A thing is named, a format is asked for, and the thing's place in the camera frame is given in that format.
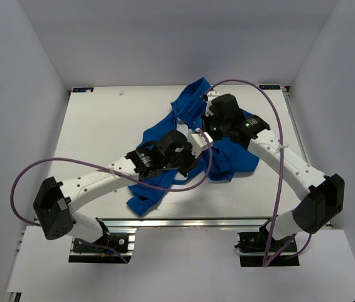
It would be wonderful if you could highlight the blue zip jacket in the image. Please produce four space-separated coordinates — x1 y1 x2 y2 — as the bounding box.
126 77 259 216

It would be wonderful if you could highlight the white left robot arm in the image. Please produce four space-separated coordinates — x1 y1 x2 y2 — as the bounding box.
33 130 208 251

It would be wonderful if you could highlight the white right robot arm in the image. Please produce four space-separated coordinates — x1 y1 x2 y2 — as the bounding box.
202 92 345 251

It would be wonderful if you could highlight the right corner label sticker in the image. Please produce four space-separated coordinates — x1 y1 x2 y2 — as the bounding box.
258 84 281 90

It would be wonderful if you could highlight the corner label sticker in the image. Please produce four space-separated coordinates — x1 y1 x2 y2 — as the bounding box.
72 87 94 93
258 84 281 90

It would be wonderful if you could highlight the left corner label sticker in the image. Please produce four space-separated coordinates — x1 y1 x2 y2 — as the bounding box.
72 87 94 93

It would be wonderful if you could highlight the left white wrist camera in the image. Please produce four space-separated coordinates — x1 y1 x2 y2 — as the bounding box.
188 132 214 159

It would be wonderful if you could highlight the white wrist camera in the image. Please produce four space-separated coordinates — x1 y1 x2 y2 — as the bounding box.
202 91 220 116
188 132 214 159

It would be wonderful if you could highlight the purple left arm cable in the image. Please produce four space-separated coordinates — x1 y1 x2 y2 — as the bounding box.
9 127 214 264

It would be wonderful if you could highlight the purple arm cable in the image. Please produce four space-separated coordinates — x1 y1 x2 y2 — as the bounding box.
9 127 214 264
204 78 312 268

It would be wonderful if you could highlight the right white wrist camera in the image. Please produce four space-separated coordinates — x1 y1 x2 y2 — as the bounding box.
202 91 220 116

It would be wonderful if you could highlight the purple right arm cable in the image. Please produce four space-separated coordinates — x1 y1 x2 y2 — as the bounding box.
204 78 312 268

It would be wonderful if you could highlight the aluminium right side rail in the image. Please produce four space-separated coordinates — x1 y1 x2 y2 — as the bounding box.
281 86 309 163

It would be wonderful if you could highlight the aluminium rail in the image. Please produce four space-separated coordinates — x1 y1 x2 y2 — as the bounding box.
281 86 309 163
102 218 267 228

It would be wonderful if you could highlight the aluminium front rail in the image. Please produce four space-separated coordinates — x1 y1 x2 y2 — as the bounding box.
102 218 267 228

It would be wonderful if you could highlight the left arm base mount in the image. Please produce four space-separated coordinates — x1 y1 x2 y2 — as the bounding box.
68 229 136 264

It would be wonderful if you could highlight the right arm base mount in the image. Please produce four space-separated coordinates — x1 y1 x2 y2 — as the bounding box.
234 232 300 267

